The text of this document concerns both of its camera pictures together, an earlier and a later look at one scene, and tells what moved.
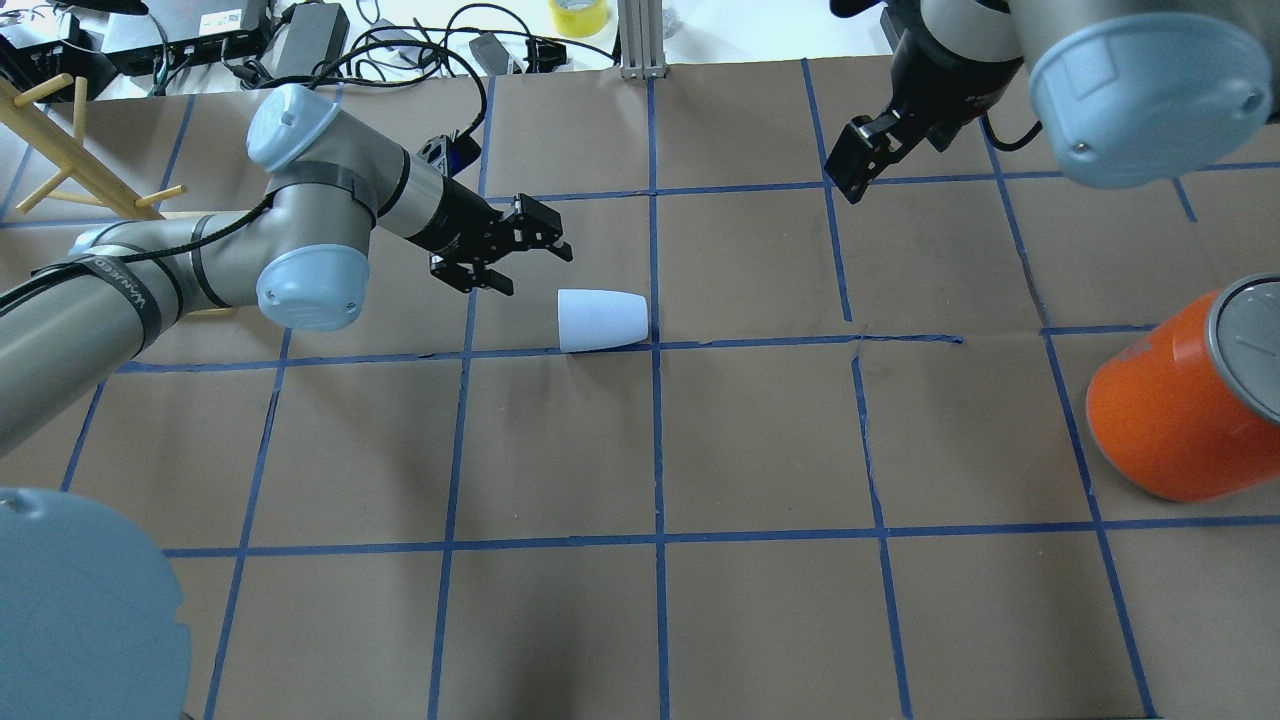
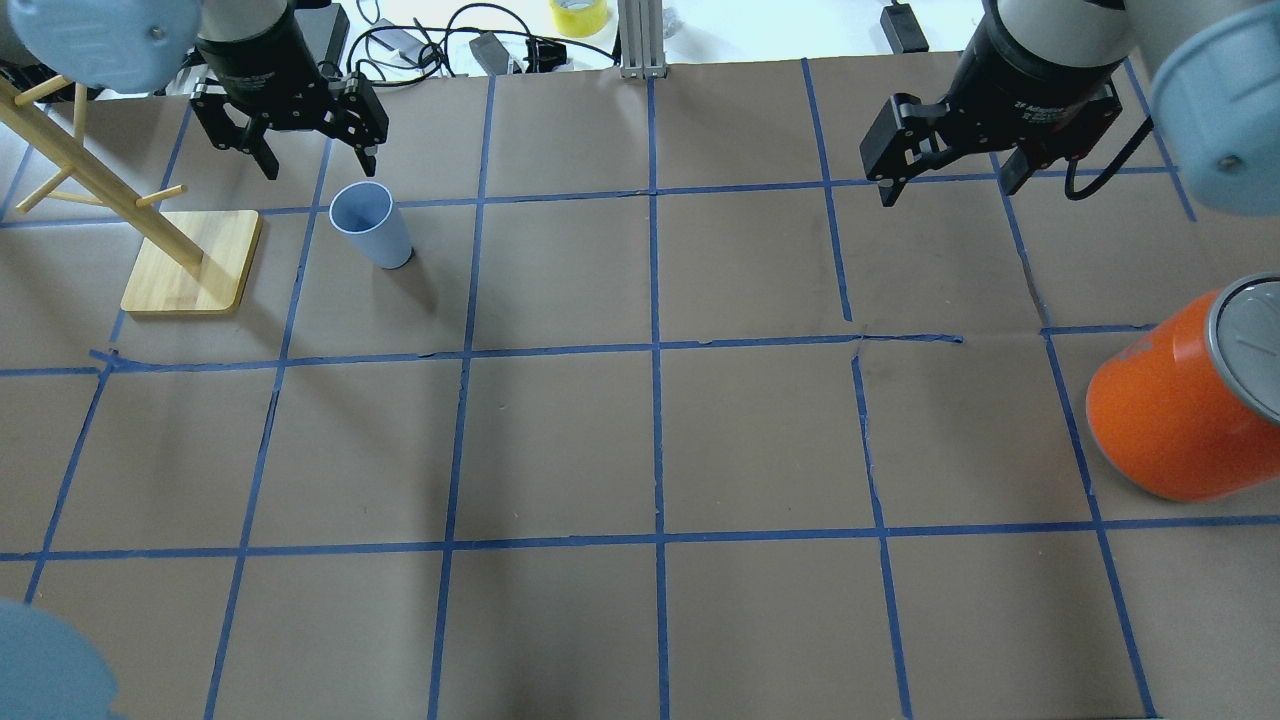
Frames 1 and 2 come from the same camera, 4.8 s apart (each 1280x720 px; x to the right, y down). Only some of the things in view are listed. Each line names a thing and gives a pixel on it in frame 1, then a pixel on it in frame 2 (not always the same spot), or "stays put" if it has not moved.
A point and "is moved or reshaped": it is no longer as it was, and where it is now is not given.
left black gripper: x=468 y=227 to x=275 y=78
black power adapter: x=491 y=53 stays put
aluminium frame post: x=640 y=24 stays put
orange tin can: x=1188 y=407 stays put
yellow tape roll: x=579 y=23 stays put
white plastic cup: x=596 y=318 is moved or reshaped
